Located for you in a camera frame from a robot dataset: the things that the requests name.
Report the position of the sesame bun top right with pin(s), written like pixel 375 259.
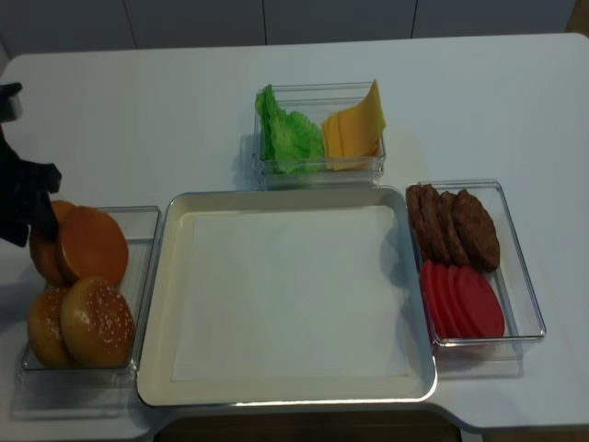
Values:
pixel 97 324

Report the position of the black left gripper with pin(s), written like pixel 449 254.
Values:
pixel 26 187

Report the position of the sesame bun top left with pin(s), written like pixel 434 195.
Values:
pixel 44 329

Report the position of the yellow cheese slices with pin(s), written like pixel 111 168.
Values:
pixel 353 135

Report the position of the white paper tray liner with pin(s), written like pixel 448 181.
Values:
pixel 292 295

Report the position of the red tomato slice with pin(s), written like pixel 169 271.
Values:
pixel 443 302
pixel 479 304
pixel 429 292
pixel 465 331

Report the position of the green lettuce leaf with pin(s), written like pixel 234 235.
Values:
pixel 292 143

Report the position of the clear lettuce cheese container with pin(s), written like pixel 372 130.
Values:
pixel 317 103

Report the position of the plain bun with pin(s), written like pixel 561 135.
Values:
pixel 90 243
pixel 43 251

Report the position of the sesame bun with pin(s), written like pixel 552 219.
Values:
pixel 44 329
pixel 97 324

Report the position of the clear bun container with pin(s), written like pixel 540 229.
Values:
pixel 140 226

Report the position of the clear patty tomato container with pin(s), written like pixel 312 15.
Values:
pixel 524 324

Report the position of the white metal tray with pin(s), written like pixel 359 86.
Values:
pixel 156 385

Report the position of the brown meat patty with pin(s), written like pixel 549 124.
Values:
pixel 453 243
pixel 476 232
pixel 429 198
pixel 413 194

